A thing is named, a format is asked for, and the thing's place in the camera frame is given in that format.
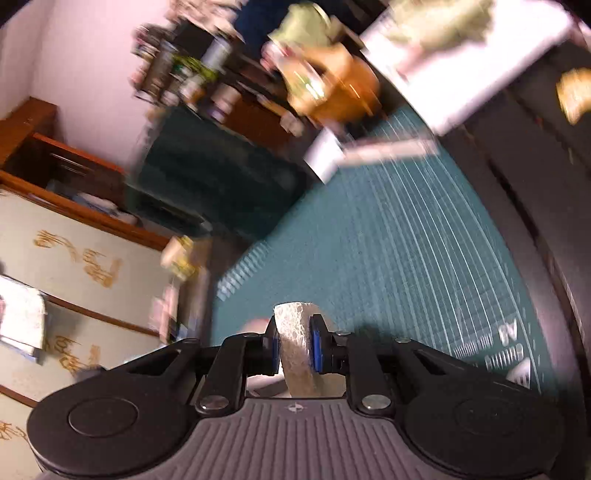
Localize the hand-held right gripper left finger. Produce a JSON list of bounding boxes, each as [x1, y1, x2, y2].
[[122, 318, 281, 415]]

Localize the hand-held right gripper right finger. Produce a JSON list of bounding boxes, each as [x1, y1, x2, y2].
[[309, 314, 509, 414]]

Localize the pale oval sponge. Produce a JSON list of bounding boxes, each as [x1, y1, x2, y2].
[[273, 301, 345, 400]]

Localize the white bowl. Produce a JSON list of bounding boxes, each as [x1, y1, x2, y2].
[[240, 318, 289, 400]]

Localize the pile of stationery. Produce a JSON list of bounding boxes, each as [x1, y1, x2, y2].
[[152, 272, 213, 344]]

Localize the small cardboard box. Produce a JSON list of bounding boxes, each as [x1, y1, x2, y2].
[[161, 235, 206, 280]]

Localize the green cutting mat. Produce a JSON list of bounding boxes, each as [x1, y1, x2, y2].
[[215, 106, 546, 393]]

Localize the dark green kettle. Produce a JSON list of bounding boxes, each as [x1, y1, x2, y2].
[[124, 106, 315, 243]]

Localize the white card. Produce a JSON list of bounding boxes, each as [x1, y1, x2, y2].
[[304, 127, 347, 185]]

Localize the white pen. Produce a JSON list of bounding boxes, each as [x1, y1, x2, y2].
[[342, 138, 439, 167]]

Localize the orange ceramic animal pot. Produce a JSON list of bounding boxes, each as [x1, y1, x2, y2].
[[277, 44, 384, 125]]

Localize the cluttered black shelf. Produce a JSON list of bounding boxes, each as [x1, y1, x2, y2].
[[131, 0, 287, 125]]

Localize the stack of white papers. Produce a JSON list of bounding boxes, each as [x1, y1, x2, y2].
[[360, 0, 578, 137]]

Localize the light green bag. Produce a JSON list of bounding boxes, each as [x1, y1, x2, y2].
[[268, 0, 342, 51]]

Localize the pale green plastic frames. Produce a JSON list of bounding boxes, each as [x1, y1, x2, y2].
[[392, 0, 497, 51]]

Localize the yellow ginkgo leaf bookmark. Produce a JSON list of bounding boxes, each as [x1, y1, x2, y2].
[[556, 68, 591, 125]]

